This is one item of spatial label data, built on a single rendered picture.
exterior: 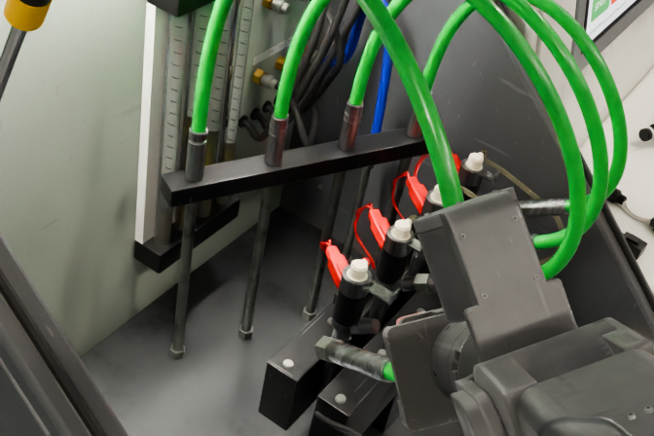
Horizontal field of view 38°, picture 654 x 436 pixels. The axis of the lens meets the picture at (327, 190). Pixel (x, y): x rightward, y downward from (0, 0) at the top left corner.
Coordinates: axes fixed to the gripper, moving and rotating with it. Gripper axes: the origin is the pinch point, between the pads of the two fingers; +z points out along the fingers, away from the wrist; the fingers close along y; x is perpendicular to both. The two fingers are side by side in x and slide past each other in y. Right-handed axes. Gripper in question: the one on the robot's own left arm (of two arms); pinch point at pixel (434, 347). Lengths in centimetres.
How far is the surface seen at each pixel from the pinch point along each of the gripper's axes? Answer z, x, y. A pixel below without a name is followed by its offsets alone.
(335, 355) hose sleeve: 10.3, 0.2, 5.7
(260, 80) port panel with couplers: 43, -29, 2
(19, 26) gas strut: -19.7, -22.6, 21.4
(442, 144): -8.7, -13.6, -1.2
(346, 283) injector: 19.9, -4.7, 1.8
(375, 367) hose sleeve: 5.1, 1.1, 3.6
